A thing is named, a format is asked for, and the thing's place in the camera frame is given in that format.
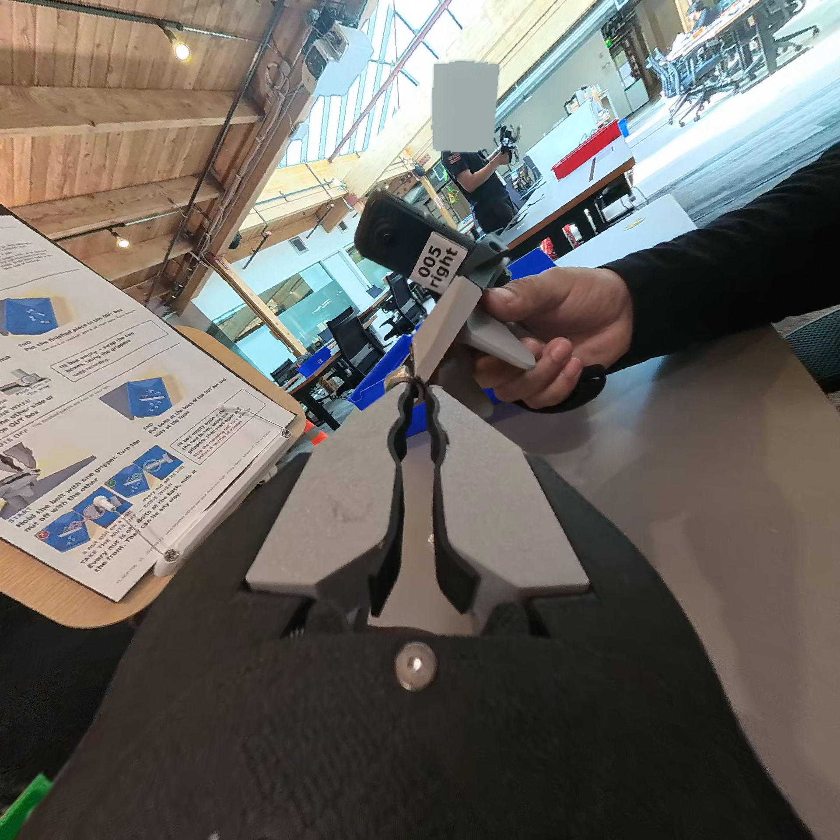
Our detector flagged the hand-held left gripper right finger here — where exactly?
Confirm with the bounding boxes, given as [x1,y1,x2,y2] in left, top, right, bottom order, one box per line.
[425,385,591,616]

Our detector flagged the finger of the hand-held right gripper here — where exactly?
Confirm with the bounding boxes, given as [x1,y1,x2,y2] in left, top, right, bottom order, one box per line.
[411,276,484,386]

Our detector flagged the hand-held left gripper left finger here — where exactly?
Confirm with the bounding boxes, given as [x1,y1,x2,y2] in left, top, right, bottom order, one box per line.
[245,384,414,616]

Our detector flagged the blue plastic bin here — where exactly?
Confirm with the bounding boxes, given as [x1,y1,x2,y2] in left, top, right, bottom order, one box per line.
[348,248,559,439]

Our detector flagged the green plastic bin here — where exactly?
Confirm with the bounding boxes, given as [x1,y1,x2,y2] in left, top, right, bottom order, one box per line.
[0,773,53,834]

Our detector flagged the person's right forearm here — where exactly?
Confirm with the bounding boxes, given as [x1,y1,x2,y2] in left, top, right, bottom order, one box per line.
[600,141,840,371]

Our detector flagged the person's right hand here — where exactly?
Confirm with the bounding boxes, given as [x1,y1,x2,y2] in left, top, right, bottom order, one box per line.
[472,266,636,411]

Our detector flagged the black office chair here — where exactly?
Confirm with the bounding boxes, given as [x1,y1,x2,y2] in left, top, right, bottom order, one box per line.
[325,305,388,388]
[384,272,427,336]

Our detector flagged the small blue bin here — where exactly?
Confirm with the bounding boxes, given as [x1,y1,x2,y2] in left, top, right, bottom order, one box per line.
[297,346,342,378]

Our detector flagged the red plastic bin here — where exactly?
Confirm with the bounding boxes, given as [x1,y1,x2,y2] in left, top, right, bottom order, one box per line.
[550,118,623,181]

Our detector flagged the printed instruction sheet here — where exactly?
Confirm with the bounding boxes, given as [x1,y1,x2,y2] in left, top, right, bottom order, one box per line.
[0,213,298,603]

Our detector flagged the row of office chairs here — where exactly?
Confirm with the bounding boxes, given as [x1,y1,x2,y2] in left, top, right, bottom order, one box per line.
[646,39,729,126]

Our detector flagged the black mesh chair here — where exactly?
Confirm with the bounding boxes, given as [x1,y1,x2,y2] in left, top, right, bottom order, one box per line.
[784,308,840,395]

